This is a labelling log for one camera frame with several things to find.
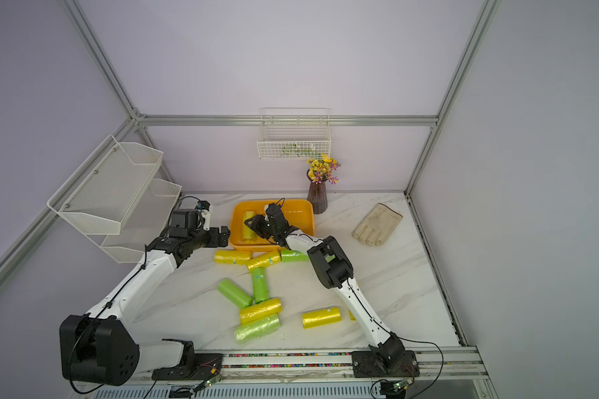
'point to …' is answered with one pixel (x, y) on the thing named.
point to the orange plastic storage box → (299, 213)
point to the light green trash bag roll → (256, 328)
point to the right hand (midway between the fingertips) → (247, 226)
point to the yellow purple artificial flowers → (323, 169)
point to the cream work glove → (377, 226)
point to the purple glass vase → (317, 194)
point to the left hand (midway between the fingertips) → (216, 235)
